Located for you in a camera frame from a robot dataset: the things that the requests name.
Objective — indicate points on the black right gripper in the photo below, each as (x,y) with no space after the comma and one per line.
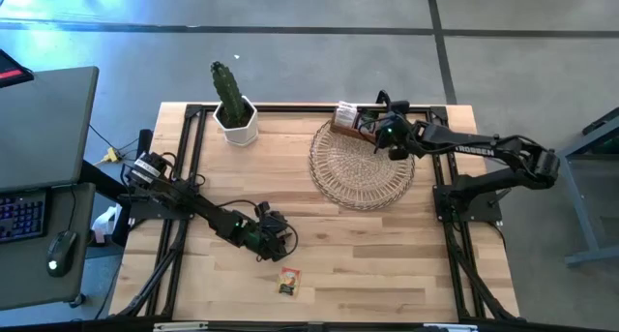
(394,131)

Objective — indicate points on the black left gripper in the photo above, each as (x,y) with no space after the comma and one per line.
(266,237)

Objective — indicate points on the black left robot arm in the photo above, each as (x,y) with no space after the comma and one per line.
(203,211)

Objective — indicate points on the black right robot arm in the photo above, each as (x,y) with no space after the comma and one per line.
(474,145)

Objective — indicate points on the brown wooden tea box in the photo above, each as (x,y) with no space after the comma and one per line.
(348,132)

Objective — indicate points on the orange yellow tea packet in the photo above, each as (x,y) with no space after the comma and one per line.
(289,280)

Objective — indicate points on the round woven placemat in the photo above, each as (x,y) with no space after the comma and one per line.
(358,177)

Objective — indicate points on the white faceted planter pot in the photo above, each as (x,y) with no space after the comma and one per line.
(242,136)

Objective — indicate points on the tall green cactus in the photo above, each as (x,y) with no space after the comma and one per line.
(227,92)

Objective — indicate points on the black clamp stand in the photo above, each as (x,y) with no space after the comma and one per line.
(145,143)

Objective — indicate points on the white crumpled sheet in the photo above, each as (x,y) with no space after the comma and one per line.
(104,223)

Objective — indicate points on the yellow power plug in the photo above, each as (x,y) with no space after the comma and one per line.
(112,155)

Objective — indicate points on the black desk caster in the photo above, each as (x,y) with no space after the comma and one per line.
(77,301)

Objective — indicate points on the black computer mouse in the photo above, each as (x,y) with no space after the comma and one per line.
(62,252)

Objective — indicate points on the grey keyboard desk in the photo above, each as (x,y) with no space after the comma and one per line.
(29,283)

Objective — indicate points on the backlit black keyboard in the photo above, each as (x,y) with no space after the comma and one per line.
(21,216)

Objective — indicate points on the grey desk top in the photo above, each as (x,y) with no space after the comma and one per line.
(43,129)

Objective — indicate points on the black device red strip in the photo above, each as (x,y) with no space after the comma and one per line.
(12,73)

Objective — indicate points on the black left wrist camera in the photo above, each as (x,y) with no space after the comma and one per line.
(271,218)

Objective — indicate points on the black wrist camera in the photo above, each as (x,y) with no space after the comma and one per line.
(271,218)
(399,105)

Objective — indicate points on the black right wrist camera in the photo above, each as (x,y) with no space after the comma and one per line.
(399,105)

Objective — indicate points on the black aluminium table frame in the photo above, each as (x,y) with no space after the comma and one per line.
(290,108)

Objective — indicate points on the silver bracket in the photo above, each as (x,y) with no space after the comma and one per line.
(179,326)
(450,327)

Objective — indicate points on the grey metal table frame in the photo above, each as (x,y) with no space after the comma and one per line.
(581,211)

